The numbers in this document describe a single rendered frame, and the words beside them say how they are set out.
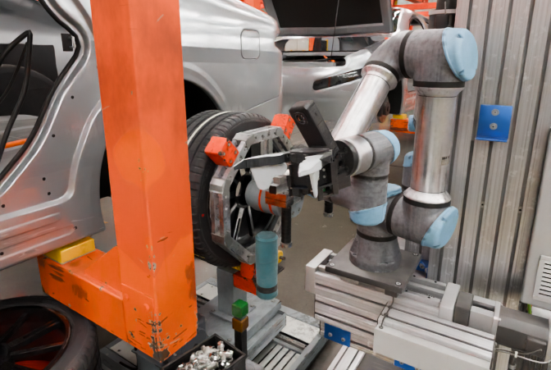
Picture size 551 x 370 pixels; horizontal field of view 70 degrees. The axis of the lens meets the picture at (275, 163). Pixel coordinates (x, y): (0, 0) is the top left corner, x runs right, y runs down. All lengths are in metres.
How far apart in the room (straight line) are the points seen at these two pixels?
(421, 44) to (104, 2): 0.77
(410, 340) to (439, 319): 0.11
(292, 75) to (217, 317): 2.75
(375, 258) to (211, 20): 1.35
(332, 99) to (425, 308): 3.05
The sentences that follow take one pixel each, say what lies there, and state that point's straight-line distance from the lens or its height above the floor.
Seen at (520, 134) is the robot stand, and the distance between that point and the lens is 1.20.
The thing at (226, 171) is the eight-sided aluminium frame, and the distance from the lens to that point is 1.44.
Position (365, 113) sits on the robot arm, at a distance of 0.97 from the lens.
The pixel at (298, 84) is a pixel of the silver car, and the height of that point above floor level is 1.14.
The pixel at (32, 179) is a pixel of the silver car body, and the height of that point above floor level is 1.01.
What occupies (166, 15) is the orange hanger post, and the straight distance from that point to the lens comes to 1.12.
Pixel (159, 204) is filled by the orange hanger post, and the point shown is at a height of 1.01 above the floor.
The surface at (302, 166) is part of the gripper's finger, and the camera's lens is 0.57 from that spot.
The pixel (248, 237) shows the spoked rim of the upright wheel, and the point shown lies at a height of 0.62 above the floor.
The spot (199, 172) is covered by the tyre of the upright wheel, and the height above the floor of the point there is 1.00.
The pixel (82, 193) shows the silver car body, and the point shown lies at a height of 0.92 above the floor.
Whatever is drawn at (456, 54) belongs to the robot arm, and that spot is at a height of 1.40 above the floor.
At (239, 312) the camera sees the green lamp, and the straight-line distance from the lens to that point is 1.31.
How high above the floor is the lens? 1.40
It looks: 15 degrees down
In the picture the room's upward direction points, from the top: straight up
